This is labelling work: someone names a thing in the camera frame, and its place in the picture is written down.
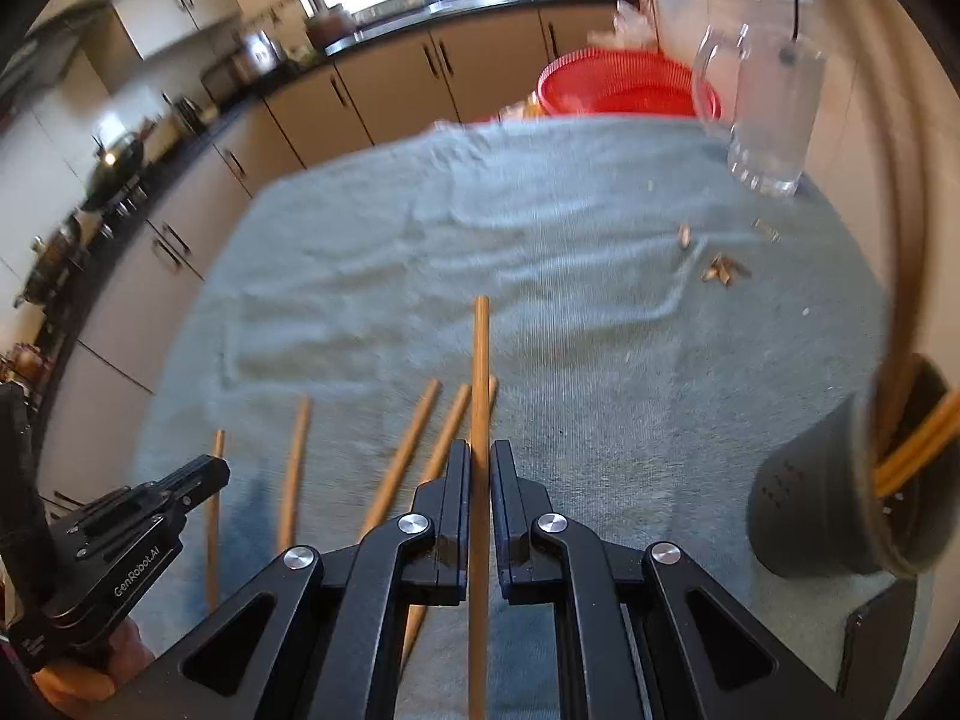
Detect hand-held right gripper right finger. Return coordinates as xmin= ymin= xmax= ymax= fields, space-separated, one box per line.
xmin=489 ymin=439 xmax=848 ymax=720

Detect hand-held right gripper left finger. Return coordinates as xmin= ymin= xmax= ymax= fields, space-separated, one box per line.
xmin=97 ymin=439 xmax=473 ymax=720

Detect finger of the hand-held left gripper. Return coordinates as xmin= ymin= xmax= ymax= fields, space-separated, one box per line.
xmin=0 ymin=381 xmax=59 ymax=597
xmin=46 ymin=454 xmax=232 ymax=541

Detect bunch of wooden chopsticks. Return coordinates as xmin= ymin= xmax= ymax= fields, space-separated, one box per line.
xmin=206 ymin=356 xmax=960 ymax=672

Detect long wooden chopstick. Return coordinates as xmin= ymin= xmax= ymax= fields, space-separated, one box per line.
xmin=466 ymin=295 xmax=493 ymax=720

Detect black perforated utensil holder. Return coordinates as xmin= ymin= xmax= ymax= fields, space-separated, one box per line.
xmin=746 ymin=352 xmax=960 ymax=580

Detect person's left hand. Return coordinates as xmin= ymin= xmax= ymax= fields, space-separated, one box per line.
xmin=31 ymin=615 xmax=155 ymax=719

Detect steel cooking pot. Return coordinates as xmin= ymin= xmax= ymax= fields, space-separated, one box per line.
xmin=21 ymin=219 xmax=85 ymax=310

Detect grey-blue table cloth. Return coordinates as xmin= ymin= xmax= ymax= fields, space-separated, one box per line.
xmin=131 ymin=116 xmax=920 ymax=720

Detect black wok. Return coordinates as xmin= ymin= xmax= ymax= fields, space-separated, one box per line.
xmin=77 ymin=129 xmax=148 ymax=212

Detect small bunch of keys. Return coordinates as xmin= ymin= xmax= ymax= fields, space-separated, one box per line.
xmin=700 ymin=253 xmax=752 ymax=287

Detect steel kettle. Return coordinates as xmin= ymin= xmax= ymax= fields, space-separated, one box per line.
xmin=174 ymin=94 xmax=220 ymax=137

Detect black smartphone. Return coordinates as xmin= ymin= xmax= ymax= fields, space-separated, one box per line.
xmin=843 ymin=577 xmax=920 ymax=720

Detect beige base cabinets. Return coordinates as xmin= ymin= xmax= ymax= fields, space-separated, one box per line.
xmin=30 ymin=0 xmax=646 ymax=466

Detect red plastic basket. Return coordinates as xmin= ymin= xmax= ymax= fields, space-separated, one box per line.
xmin=537 ymin=48 xmax=723 ymax=122

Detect clear glass pitcher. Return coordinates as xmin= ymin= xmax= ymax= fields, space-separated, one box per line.
xmin=691 ymin=22 xmax=827 ymax=200

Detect brown clay pot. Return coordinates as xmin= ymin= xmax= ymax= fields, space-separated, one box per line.
xmin=304 ymin=4 xmax=355 ymax=47

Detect beige upper cabinets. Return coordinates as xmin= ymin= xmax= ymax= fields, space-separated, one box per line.
xmin=30 ymin=0 xmax=245 ymax=62

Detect black kitchen countertop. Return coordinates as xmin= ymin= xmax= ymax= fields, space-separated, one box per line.
xmin=0 ymin=0 xmax=642 ymax=421

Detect crumpled clear plastic bag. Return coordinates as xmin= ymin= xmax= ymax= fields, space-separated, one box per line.
xmin=589 ymin=0 xmax=655 ymax=47

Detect black power cable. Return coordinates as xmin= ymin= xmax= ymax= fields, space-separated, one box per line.
xmin=778 ymin=0 xmax=809 ymax=67

